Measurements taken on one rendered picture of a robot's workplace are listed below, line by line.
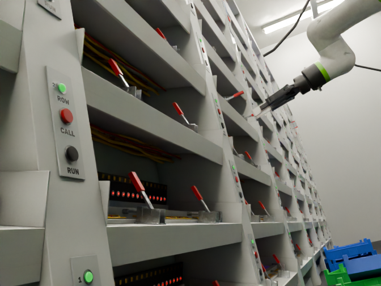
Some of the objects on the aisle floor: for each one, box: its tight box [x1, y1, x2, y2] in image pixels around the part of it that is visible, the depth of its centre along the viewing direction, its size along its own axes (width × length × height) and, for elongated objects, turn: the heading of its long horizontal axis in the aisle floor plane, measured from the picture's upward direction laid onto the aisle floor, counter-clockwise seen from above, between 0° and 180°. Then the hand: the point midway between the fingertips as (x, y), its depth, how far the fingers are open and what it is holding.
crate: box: [342, 254, 381, 282], centre depth 170 cm, size 30×20×8 cm
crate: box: [323, 263, 352, 285], centre depth 206 cm, size 30×20×8 cm
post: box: [141, 0, 267, 286], centre depth 121 cm, size 20×9×182 cm, turn 31°
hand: (261, 110), depth 156 cm, fingers open, 3 cm apart
